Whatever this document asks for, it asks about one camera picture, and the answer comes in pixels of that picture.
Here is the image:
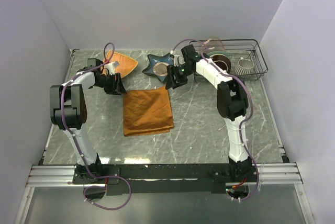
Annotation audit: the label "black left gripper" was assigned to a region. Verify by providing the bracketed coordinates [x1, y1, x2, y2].
[95, 72, 127, 95]

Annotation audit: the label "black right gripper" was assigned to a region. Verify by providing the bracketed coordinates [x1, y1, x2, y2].
[165, 64, 194, 90]

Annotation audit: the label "orange cloth napkin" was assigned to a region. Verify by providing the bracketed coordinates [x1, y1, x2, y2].
[123, 86, 174, 137]

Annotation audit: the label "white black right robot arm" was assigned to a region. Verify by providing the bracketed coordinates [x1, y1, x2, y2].
[165, 44, 256, 182]

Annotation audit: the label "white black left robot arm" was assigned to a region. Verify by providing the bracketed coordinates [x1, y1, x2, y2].
[50, 58, 127, 183]

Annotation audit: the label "blue star-shaped dish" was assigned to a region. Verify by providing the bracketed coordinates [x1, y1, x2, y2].
[142, 53, 174, 83]

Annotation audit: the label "orange woven triangular tray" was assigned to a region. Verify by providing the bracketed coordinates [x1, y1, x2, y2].
[110, 52, 138, 79]

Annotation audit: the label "stacked ceramic plates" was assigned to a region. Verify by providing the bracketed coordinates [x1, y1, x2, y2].
[207, 47, 232, 73]

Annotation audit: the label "clear glass jar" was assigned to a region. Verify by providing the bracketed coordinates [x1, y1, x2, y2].
[200, 37, 226, 55]

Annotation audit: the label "striped ceramic mug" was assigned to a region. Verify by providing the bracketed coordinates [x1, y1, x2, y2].
[234, 58, 254, 76]

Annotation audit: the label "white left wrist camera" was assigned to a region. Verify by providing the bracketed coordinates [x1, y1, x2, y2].
[103, 61, 119, 75]

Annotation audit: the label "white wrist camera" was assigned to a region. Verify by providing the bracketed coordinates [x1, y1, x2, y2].
[103, 61, 119, 75]
[170, 54, 185, 66]

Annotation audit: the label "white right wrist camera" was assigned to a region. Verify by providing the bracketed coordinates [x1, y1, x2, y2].
[170, 54, 185, 66]

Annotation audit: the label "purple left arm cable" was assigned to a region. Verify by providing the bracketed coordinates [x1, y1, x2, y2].
[60, 42, 133, 211]

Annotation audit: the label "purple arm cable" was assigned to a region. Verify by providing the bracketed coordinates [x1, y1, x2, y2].
[60, 42, 133, 211]
[171, 38, 261, 204]

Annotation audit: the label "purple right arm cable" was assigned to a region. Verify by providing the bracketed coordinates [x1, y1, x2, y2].
[171, 38, 261, 204]

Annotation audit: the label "black wire dish rack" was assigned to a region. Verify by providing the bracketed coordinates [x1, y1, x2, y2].
[190, 39, 269, 81]

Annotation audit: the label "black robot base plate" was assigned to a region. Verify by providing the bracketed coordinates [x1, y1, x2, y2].
[72, 163, 257, 196]

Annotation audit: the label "aluminium frame rail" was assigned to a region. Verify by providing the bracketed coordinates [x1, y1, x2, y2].
[26, 163, 303, 187]

